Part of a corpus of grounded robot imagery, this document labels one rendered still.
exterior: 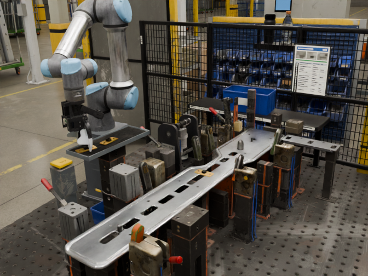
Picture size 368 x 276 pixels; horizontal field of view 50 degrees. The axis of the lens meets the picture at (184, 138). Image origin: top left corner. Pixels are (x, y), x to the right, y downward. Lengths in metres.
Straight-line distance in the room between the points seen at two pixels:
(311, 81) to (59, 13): 7.53
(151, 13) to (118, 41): 2.28
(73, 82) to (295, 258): 1.15
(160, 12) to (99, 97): 2.23
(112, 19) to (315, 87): 1.28
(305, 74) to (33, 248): 1.77
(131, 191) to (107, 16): 0.80
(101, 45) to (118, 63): 2.73
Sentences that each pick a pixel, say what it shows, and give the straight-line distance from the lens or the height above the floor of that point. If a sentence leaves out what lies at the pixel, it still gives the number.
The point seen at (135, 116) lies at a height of 0.40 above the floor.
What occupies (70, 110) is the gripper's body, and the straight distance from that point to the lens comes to 1.56.
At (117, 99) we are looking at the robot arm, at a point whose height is 1.27.
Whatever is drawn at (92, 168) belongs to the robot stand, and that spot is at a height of 0.89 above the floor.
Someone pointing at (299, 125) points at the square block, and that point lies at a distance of 2.25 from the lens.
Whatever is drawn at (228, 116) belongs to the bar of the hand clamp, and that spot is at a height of 1.11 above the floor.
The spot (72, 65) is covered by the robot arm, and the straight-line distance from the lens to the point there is 1.52.
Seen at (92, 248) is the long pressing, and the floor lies 1.00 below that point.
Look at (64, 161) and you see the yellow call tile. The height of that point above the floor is 1.16.
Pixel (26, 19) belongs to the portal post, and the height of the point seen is 1.26.
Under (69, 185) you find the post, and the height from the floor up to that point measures 1.07.
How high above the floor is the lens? 1.77
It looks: 21 degrees down
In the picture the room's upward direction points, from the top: 1 degrees counter-clockwise
